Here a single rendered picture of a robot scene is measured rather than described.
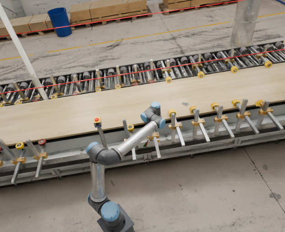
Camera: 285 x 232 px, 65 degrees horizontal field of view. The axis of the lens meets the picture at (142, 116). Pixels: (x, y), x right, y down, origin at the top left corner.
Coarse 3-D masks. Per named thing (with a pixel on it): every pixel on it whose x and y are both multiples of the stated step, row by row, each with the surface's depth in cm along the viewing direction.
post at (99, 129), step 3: (99, 129) 224; (102, 129) 229; (99, 132) 227; (102, 132) 228; (102, 135) 231; (102, 138) 234; (102, 141) 237; (105, 141) 238; (105, 144) 241; (105, 147) 244
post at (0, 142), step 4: (0, 140) 219; (0, 144) 220; (4, 144) 224; (4, 148) 225; (8, 148) 230; (8, 152) 230; (12, 152) 236; (12, 156) 235; (12, 160) 239; (16, 160) 240
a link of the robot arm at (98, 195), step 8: (96, 144) 167; (88, 152) 167; (96, 152) 162; (96, 160) 162; (96, 168) 172; (96, 176) 177; (96, 184) 182; (104, 184) 190; (96, 192) 188; (104, 192) 195; (88, 200) 200; (96, 200) 192; (104, 200) 195; (96, 208) 194
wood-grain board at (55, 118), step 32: (96, 96) 298; (128, 96) 291; (160, 96) 285; (192, 96) 278; (224, 96) 273; (256, 96) 267; (0, 128) 270; (32, 128) 264; (64, 128) 259; (96, 128) 254
